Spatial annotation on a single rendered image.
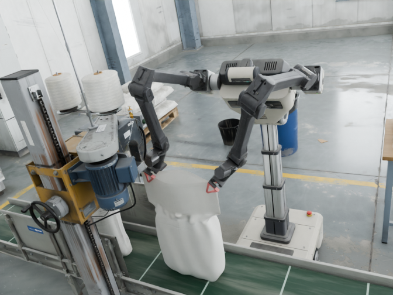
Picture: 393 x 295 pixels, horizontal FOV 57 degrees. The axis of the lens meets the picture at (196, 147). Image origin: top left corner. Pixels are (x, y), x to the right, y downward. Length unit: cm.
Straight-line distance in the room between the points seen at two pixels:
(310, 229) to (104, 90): 177
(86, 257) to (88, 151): 66
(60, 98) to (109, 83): 30
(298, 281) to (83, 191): 128
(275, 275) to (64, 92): 153
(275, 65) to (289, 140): 229
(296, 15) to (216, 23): 218
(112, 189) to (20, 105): 53
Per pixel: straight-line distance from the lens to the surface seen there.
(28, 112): 168
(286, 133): 403
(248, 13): 1005
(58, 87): 183
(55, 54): 708
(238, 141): 159
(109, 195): 172
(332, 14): 959
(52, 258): 282
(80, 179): 178
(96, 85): 163
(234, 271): 231
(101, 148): 160
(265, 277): 226
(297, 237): 268
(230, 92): 200
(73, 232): 196
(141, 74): 164
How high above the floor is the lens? 203
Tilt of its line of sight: 26 degrees down
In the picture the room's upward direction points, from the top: 10 degrees counter-clockwise
